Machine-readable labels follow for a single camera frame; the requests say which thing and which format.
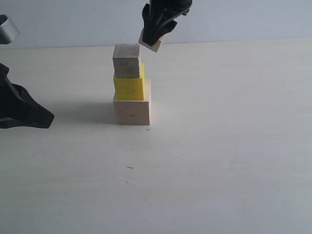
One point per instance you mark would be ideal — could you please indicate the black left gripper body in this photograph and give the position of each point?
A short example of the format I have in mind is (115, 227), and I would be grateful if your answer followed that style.
(10, 96)

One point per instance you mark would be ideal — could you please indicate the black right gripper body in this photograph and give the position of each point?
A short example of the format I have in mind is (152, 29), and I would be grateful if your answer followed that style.
(171, 7)

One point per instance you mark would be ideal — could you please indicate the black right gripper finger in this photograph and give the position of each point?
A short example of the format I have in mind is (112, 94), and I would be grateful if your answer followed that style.
(156, 25)

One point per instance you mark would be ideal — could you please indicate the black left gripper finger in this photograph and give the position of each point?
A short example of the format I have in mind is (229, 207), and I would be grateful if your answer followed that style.
(38, 116)

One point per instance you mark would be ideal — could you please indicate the small wooden cube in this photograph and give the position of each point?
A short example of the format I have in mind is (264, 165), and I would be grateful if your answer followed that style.
(153, 48)

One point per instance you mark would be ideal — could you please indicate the medium wooden cube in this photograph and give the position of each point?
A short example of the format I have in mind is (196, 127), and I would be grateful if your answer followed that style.
(126, 60)

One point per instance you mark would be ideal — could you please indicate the yellow cube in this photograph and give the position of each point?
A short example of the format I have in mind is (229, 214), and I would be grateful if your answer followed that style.
(130, 88)

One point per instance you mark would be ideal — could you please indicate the large wooden cube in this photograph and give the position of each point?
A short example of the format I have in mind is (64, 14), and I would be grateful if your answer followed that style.
(134, 112)

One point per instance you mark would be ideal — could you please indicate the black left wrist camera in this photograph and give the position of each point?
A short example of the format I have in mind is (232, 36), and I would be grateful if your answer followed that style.
(8, 31)

